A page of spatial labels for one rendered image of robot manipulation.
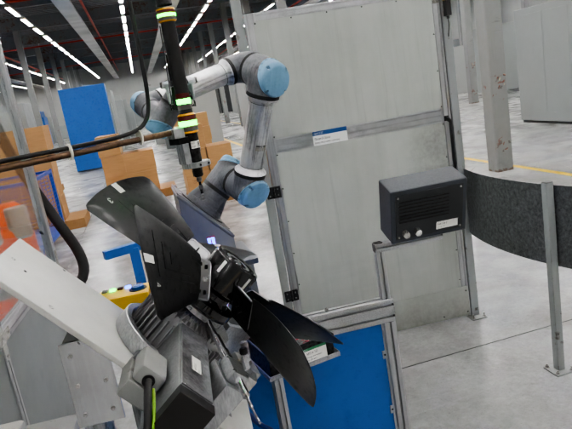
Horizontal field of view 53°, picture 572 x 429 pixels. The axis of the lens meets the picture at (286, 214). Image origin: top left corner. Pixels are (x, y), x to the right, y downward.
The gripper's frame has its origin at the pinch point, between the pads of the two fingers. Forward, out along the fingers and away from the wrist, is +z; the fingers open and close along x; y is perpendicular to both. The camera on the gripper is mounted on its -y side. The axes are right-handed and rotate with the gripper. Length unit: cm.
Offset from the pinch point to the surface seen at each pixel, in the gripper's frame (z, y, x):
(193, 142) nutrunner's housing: 17.2, 15.1, -0.7
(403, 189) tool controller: -14, 43, -62
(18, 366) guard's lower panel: -35, 81, 70
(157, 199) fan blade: 12.3, 27.6, 10.6
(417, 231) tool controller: -15, 58, -65
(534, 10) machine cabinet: -906, -53, -685
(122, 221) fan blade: 21.6, 29.7, 18.8
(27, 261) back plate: 26, 34, 40
